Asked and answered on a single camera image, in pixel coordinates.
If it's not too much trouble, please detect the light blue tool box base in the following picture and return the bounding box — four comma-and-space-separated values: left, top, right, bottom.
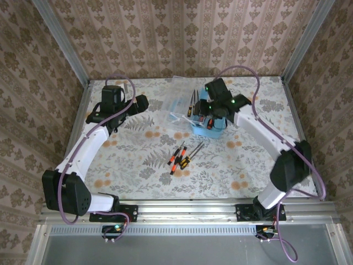
191, 89, 228, 140

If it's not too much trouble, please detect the clear tool box lid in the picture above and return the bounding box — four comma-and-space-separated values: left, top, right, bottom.
161, 76, 207, 130

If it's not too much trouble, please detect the orange black precision screwdriver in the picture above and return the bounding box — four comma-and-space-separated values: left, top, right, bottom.
170, 146, 189, 175
167, 140, 185, 167

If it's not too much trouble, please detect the small circuit board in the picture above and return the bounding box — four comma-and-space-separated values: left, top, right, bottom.
255, 225, 280, 239
101, 224, 124, 236

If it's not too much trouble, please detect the grey metal shelf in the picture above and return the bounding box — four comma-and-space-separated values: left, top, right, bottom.
26, 223, 353, 265

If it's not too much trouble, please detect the aluminium side rail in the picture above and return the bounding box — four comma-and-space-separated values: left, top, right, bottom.
51, 80, 92, 204
281, 77, 326, 202

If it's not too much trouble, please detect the aluminium frame post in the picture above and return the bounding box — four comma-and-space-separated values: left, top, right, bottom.
31, 0, 91, 83
281, 0, 338, 82

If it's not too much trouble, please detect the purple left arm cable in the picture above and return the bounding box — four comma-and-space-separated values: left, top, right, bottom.
58, 73, 137, 244

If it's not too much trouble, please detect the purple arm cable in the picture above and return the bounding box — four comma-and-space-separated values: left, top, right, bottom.
58, 73, 137, 244
213, 65, 327, 262

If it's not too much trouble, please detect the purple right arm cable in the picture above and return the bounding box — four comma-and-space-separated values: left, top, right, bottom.
213, 65, 327, 262

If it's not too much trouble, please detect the long aluminium base rail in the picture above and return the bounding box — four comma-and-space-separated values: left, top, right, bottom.
40, 200, 339, 225

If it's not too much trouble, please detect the grey slotted cable duct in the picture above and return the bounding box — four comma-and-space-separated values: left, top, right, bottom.
49, 225, 259, 236

